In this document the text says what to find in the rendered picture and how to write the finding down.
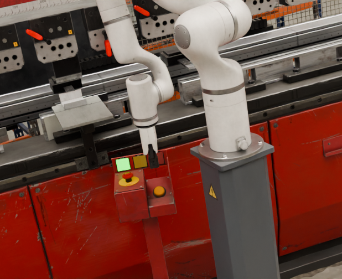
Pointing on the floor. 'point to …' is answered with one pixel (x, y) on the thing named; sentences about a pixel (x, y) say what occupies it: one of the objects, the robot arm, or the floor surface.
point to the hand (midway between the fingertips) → (153, 161)
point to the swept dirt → (321, 269)
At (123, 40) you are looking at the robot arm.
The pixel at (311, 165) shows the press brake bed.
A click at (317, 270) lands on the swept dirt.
